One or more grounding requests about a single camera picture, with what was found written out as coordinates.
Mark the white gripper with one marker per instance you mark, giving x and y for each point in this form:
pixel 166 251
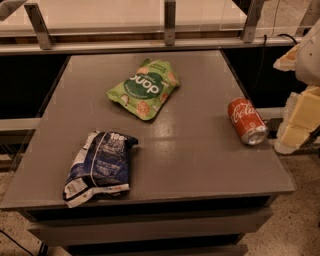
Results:
pixel 309 61

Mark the red coke can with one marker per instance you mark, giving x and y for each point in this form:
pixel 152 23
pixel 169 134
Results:
pixel 247 122

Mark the green snack pouch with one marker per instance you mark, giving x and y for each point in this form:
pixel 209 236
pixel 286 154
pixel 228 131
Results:
pixel 144 93

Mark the grey drawer cabinet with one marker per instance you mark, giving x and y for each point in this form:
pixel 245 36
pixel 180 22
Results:
pixel 155 227

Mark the blue chip bag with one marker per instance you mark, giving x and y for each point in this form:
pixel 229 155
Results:
pixel 100 167

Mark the metal railing frame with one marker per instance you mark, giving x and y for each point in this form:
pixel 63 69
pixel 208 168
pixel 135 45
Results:
pixel 92 26

